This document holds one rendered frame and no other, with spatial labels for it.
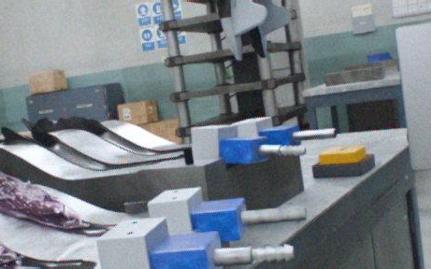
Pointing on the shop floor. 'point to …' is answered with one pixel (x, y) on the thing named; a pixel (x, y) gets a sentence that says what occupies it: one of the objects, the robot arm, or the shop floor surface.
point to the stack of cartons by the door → (149, 120)
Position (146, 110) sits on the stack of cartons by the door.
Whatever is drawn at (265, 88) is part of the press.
